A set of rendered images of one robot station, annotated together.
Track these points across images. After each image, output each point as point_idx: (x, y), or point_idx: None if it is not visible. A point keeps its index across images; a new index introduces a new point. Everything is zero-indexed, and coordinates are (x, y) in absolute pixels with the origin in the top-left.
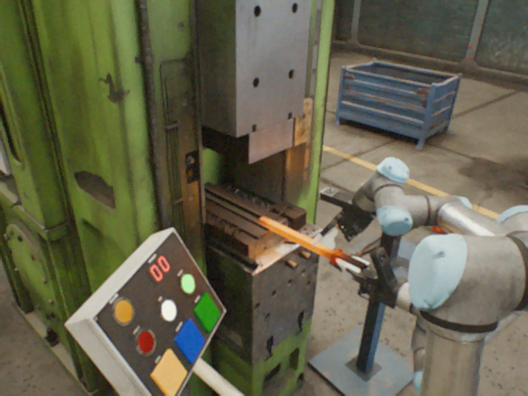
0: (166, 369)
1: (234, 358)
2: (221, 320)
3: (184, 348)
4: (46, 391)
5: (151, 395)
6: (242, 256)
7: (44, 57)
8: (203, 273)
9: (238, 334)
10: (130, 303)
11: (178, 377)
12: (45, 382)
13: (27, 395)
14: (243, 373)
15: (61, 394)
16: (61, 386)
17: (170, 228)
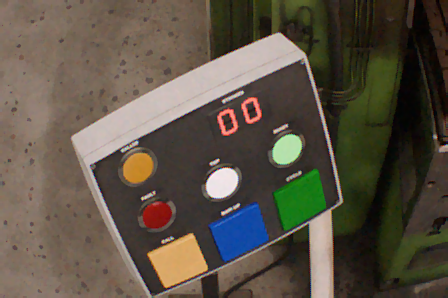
0: (174, 257)
1: (399, 202)
2: (412, 138)
3: (220, 241)
4: (163, 18)
5: (138, 272)
6: (437, 111)
7: None
8: (396, 76)
9: (416, 179)
10: (152, 159)
11: (189, 270)
12: (171, 3)
13: (139, 10)
14: (397, 229)
15: (179, 34)
16: (186, 23)
17: (301, 52)
